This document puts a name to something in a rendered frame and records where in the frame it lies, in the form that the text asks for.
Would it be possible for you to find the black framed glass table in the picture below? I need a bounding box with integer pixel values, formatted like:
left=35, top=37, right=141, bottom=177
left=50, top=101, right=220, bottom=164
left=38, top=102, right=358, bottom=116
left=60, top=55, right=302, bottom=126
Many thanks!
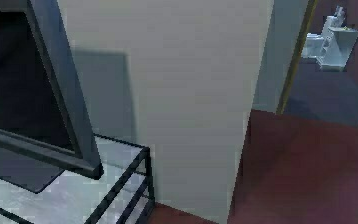
left=0, top=133, right=156, bottom=224

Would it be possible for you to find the black television set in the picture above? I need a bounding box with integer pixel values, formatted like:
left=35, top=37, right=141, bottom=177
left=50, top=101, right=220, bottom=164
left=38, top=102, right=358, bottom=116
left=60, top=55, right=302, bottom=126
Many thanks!
left=0, top=0, right=105, bottom=195

